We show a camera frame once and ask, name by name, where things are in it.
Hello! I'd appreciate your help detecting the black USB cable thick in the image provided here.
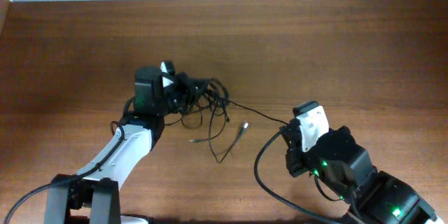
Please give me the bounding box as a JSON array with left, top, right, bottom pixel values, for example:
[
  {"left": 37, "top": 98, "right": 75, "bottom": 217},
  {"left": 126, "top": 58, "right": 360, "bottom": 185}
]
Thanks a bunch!
[{"left": 164, "top": 76, "right": 250, "bottom": 164}]

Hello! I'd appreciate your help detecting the black USB cable thin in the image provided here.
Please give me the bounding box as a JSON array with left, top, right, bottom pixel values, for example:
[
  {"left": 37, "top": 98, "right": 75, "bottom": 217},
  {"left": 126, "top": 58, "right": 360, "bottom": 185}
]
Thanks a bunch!
[{"left": 174, "top": 78, "right": 286, "bottom": 143}]

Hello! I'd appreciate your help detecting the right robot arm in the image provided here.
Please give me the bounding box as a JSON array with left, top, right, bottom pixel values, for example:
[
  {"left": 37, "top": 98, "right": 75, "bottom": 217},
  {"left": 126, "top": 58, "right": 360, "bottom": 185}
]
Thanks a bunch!
[{"left": 281, "top": 119, "right": 441, "bottom": 223}]

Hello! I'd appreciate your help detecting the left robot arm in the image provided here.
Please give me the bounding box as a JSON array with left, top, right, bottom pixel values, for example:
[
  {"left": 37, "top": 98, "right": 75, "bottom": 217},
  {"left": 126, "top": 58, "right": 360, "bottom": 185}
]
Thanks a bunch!
[{"left": 44, "top": 66, "right": 210, "bottom": 223}]

